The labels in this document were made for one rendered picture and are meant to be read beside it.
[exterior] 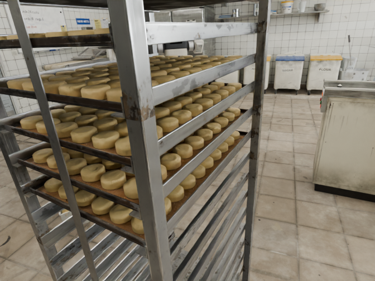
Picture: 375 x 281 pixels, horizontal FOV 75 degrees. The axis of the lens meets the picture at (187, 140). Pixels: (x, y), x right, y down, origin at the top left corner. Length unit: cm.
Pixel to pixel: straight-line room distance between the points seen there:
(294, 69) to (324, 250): 417
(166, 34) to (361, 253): 183
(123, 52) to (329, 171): 213
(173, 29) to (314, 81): 527
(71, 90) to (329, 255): 175
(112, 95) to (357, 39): 605
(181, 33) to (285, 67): 513
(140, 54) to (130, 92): 5
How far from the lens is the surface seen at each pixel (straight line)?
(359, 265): 193
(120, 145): 43
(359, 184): 238
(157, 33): 40
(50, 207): 85
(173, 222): 54
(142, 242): 51
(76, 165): 60
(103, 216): 61
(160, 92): 41
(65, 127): 57
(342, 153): 224
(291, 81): 560
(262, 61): 87
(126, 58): 32
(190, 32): 48
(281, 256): 180
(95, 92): 44
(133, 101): 33
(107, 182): 51
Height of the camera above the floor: 132
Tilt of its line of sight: 24 degrees down
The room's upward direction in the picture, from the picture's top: 3 degrees counter-clockwise
